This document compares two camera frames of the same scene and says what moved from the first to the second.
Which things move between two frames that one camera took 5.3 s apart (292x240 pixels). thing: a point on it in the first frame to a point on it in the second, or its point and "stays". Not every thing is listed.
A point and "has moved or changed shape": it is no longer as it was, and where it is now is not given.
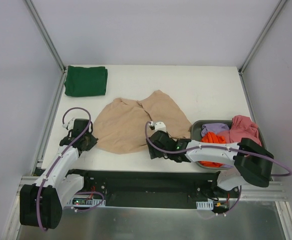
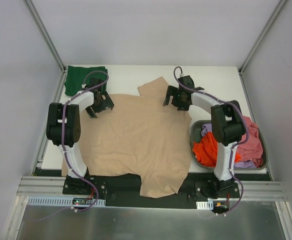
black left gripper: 86,142 to 101,105
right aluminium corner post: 262,37 stays
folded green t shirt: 85,81 stays
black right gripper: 155,146 to 175,98
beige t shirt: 120,124 has moved or changed shape
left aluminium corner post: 45,35 stays
